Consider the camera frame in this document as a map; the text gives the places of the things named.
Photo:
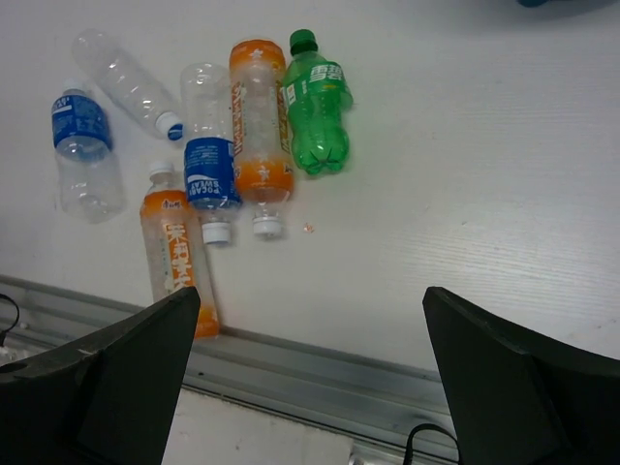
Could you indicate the blue Pocari Sweat bottle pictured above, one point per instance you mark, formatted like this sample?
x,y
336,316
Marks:
x,y
208,154

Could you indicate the orange label bottle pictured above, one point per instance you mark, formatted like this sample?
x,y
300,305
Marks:
x,y
174,247

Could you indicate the aluminium table edge rail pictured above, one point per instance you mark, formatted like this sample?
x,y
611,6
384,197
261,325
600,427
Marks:
x,y
375,403

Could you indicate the green Sprite bottle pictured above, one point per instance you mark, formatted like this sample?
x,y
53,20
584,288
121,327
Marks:
x,y
316,94

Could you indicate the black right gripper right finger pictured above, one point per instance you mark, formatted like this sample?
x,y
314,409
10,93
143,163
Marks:
x,y
519,397

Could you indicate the blue label bottle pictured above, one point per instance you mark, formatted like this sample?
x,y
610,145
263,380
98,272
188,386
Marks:
x,y
90,180

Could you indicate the orange label bottle cap down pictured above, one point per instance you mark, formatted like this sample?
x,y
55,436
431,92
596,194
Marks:
x,y
263,166

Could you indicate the clear unlabelled plastic bottle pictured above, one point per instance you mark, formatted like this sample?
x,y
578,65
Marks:
x,y
123,79

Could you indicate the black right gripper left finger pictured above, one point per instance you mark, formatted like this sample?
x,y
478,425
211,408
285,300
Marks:
x,y
106,398

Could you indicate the blue bin with yellow rim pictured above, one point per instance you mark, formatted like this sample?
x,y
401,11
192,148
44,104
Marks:
x,y
587,4

